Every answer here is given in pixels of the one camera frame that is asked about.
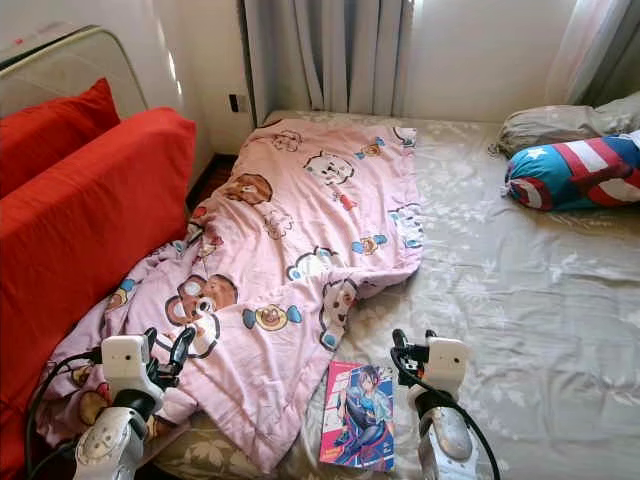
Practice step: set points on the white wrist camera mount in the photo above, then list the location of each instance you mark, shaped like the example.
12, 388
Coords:
448, 362
125, 362

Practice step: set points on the sheer grey curtain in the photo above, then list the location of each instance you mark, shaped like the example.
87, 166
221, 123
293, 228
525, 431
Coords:
600, 50

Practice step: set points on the pink cartoon print blanket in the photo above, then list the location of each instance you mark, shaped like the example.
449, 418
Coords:
280, 220

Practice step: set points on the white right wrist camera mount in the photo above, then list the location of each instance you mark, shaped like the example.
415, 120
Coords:
448, 362

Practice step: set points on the grey pleated curtain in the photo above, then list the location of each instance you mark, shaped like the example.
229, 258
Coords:
320, 50

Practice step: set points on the black wall socket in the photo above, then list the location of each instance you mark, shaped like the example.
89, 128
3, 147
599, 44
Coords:
234, 103

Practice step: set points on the bed with grey floral sheet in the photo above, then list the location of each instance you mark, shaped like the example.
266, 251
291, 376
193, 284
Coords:
530, 300

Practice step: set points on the red white blue bolster pillow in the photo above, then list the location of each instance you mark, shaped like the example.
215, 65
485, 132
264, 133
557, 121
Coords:
570, 172

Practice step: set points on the red fabric cushion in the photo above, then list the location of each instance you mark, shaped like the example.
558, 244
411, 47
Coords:
50, 140
80, 260

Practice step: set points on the colourful anime comic book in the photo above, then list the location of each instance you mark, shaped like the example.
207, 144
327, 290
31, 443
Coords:
357, 415

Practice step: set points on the grey-green quilted mattress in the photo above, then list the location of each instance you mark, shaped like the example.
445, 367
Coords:
80, 70

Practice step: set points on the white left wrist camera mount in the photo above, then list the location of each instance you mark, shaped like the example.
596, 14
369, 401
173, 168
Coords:
125, 362

